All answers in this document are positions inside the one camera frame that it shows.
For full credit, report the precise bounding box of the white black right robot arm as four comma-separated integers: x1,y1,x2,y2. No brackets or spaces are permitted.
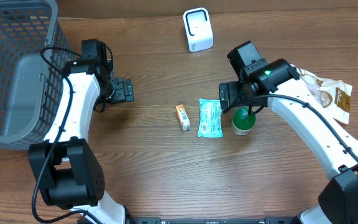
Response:
219,41,358,223

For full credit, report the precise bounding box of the teal orange snack packet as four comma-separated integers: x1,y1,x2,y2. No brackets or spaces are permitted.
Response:
198,98,223,138

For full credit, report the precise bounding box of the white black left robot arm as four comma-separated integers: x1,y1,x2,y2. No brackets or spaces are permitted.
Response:
28,39,135,224

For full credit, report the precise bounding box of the grey plastic mesh basket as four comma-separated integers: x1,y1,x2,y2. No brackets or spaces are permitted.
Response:
0,0,75,150

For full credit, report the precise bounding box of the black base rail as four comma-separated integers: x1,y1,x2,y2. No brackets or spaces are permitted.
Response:
129,217,293,224

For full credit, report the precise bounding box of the beige brown snack bag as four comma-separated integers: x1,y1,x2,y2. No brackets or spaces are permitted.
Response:
296,68,352,124

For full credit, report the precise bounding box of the white barcode scanner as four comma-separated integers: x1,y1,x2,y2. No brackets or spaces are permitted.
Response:
183,7,214,52

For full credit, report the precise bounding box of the small orange white box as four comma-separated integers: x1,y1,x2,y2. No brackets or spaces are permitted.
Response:
175,105,191,131

